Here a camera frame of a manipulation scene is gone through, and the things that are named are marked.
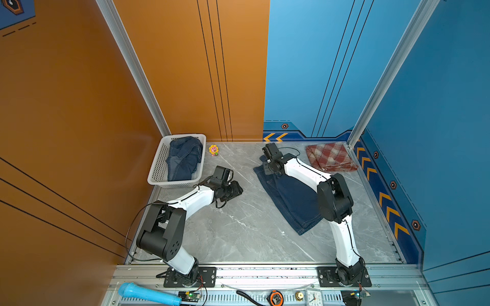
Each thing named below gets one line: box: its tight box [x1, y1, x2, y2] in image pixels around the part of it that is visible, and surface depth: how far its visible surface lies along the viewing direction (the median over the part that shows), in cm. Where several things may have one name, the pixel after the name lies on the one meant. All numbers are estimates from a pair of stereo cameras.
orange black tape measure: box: [266, 289, 284, 306], surface depth 68 cm
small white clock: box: [304, 288, 323, 306], surface depth 70 cm
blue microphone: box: [118, 281, 183, 306], surface depth 70 cm
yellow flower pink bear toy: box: [208, 144, 219, 157], surface depth 114 cm
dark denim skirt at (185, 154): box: [165, 135, 204, 182], surface depth 108 cm
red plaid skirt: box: [305, 142, 359, 173], surface depth 111 cm
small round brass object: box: [294, 291, 304, 302], surface depth 69 cm
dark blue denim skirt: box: [253, 154, 324, 236], surface depth 93 cm
